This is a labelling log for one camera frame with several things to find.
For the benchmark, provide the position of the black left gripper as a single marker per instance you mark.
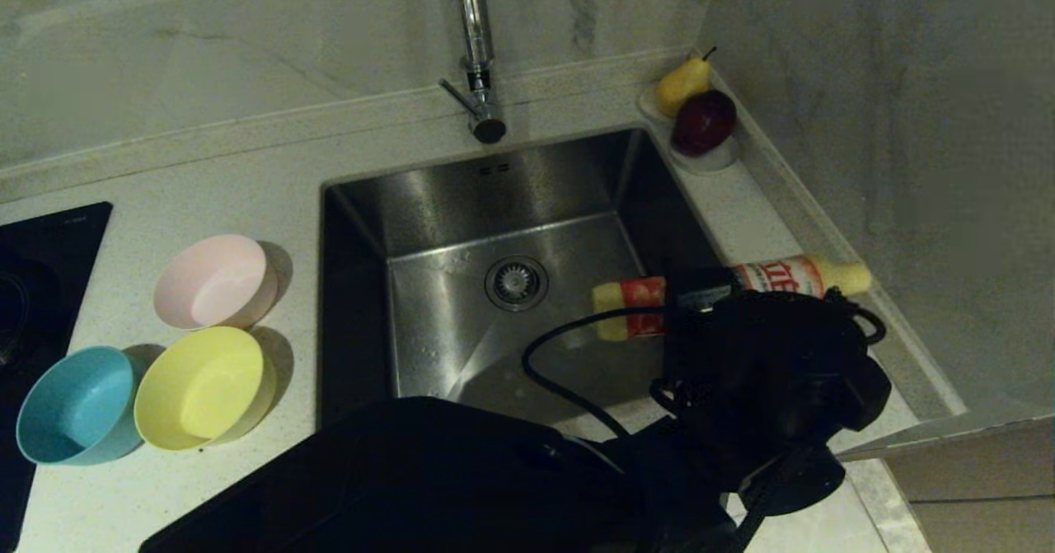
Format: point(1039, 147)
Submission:
point(775, 372)

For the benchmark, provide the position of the stainless steel sink basin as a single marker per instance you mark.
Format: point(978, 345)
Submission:
point(494, 190)

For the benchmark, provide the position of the orange white dish soap bottle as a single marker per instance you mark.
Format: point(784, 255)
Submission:
point(783, 277)

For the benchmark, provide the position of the chrome faucet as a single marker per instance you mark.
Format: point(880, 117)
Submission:
point(476, 25)

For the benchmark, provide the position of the pink plastic bowl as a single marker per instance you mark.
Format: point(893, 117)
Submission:
point(213, 285)

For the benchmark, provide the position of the black induction cooktop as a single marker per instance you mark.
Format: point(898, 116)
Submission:
point(41, 289)

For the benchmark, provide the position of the small white fruit dish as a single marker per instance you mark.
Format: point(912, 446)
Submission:
point(717, 161)

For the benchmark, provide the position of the beige wooden cabinet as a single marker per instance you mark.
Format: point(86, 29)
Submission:
point(981, 487)

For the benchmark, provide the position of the round metal drain strainer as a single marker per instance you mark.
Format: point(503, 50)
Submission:
point(516, 283)

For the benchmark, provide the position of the blue plastic bowl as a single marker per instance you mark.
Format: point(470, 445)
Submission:
point(74, 409)

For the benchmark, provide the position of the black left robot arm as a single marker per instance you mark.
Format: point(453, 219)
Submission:
point(412, 479)

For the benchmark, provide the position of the yellow pear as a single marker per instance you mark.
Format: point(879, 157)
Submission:
point(680, 86)

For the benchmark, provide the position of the dark red apple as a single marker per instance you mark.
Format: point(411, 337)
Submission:
point(703, 123)

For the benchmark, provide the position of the yellow plastic bowl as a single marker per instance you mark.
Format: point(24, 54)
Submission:
point(198, 388)

